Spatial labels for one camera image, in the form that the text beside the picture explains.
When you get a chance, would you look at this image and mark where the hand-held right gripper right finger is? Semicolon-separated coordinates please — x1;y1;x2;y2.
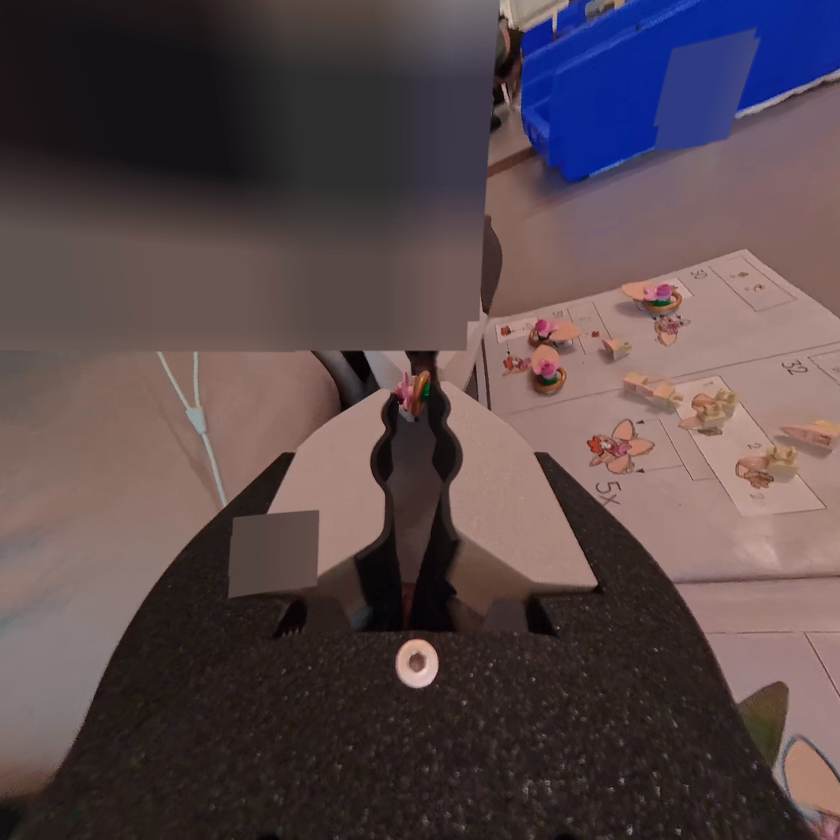
420;381;599;632

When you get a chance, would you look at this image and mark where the white earphone cable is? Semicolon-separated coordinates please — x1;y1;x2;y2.
156;351;228;508

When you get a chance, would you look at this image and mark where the printed paper sheet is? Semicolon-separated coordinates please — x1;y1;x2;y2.
676;581;840;840

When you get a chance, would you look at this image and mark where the toy flower ring with petal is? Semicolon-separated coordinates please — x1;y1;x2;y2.
529;318;582;347
530;344;568;396
621;281;683;315

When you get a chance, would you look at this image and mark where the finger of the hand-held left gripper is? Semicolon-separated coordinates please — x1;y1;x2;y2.
433;322;490;411
363;351;409;396

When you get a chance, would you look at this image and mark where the tan toy petal piece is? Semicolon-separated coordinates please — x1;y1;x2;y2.
781;420;840;452

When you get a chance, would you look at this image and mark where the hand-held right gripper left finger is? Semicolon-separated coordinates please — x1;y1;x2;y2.
269;387;403;632

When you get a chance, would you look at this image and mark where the blue plastic bin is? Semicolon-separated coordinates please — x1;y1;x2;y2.
520;0;840;183

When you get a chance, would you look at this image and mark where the toy flower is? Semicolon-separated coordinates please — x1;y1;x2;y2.
394;369;434;421

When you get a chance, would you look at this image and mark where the toy brick instruction booklet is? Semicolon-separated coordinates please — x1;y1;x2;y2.
482;248;840;585

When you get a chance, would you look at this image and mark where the tan petal with yellow brick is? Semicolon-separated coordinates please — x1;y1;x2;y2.
679;388;739;434

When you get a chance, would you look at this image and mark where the grey desk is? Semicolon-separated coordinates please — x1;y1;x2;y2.
486;82;840;329

